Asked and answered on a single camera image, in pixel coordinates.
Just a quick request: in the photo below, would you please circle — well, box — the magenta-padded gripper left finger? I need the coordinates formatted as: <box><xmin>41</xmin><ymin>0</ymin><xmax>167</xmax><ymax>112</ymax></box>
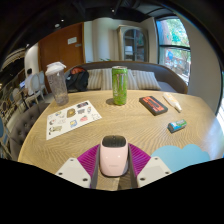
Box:
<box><xmin>54</xmin><ymin>143</ymin><xmax>102</xmax><ymax>190</ymax></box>

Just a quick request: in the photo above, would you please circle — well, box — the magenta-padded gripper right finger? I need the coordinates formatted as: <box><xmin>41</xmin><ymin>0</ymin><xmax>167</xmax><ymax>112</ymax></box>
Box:
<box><xmin>127</xmin><ymin>142</ymin><xmax>173</xmax><ymax>189</ymax></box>

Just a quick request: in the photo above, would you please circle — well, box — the pink computer mouse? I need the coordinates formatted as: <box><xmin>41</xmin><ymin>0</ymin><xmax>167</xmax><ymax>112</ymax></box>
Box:
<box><xmin>99</xmin><ymin>134</ymin><xmax>130</xmax><ymax>178</ymax></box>

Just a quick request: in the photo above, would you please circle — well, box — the blue cloud-shaped mouse pad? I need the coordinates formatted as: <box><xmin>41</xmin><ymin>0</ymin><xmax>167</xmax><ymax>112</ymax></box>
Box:
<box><xmin>150</xmin><ymin>143</ymin><xmax>212</xmax><ymax>174</ymax></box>

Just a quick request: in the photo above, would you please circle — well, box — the small teal packet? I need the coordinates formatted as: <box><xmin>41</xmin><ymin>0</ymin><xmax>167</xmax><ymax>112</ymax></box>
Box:
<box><xmin>167</xmin><ymin>119</ymin><xmax>188</xmax><ymax>134</ymax></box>

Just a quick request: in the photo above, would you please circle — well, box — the white sticker sheet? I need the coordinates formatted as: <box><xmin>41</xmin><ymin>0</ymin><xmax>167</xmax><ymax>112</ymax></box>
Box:
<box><xmin>45</xmin><ymin>100</ymin><xmax>103</xmax><ymax>141</ymax></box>

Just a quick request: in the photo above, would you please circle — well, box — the black and red flat box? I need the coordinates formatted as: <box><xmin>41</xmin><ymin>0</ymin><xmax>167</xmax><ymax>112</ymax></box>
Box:
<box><xmin>138</xmin><ymin>95</ymin><xmax>169</xmax><ymax>117</ymax></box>

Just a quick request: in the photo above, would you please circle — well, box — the white tube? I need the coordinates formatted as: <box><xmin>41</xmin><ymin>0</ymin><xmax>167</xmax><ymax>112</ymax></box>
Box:
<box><xmin>162</xmin><ymin>92</ymin><xmax>183</xmax><ymax>113</ymax></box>

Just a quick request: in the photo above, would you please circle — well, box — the clear shaker bottle white lid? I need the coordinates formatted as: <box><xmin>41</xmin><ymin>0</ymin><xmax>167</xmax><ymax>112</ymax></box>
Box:
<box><xmin>44</xmin><ymin>61</ymin><xmax>70</xmax><ymax>107</ymax></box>

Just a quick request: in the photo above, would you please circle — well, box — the black backpack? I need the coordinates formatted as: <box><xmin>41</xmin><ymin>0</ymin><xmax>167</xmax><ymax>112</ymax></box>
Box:
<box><xmin>65</xmin><ymin>67</ymin><xmax>90</xmax><ymax>93</ymax></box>

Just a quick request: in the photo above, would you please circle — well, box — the green drink can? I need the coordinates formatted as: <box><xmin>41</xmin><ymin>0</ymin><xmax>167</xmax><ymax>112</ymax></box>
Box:
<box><xmin>111</xmin><ymin>65</ymin><xmax>129</xmax><ymax>107</ymax></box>

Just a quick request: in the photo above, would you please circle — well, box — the striped cushion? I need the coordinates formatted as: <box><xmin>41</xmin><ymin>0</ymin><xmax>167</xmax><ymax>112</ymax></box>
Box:
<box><xmin>132</xmin><ymin>69</ymin><xmax>162</xmax><ymax>91</ymax></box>
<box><xmin>87</xmin><ymin>68</ymin><xmax>103</xmax><ymax>90</ymax></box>
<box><xmin>100</xmin><ymin>68</ymin><xmax>139</xmax><ymax>91</ymax></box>

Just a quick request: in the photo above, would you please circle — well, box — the white dining chair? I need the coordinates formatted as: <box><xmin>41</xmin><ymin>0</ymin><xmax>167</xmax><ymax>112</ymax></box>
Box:
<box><xmin>24</xmin><ymin>73</ymin><xmax>44</xmax><ymax>104</ymax></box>
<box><xmin>38</xmin><ymin>70</ymin><xmax>48</xmax><ymax>94</ymax></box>

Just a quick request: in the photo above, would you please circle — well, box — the brown curved sofa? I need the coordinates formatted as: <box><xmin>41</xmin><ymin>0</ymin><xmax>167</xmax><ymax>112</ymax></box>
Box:
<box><xmin>64</xmin><ymin>60</ymin><xmax>189</xmax><ymax>95</ymax></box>

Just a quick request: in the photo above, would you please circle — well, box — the person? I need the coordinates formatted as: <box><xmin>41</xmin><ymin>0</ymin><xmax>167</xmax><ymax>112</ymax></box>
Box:
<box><xmin>25</xmin><ymin>67</ymin><xmax>34</xmax><ymax>84</ymax></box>

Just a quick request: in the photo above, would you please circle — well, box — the wooden door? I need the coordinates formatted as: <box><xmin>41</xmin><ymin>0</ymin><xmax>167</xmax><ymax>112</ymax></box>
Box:
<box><xmin>38</xmin><ymin>22</ymin><xmax>85</xmax><ymax>94</ymax></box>

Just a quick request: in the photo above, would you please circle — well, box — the black-framed window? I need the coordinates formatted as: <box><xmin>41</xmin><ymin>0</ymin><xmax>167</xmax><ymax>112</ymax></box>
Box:
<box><xmin>155</xmin><ymin>17</ymin><xmax>192</xmax><ymax>84</ymax></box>

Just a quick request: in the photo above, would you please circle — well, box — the glass-door cabinet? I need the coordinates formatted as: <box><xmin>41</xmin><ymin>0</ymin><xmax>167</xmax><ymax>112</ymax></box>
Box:
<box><xmin>116</xmin><ymin>25</ymin><xmax>149</xmax><ymax>63</ymax></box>

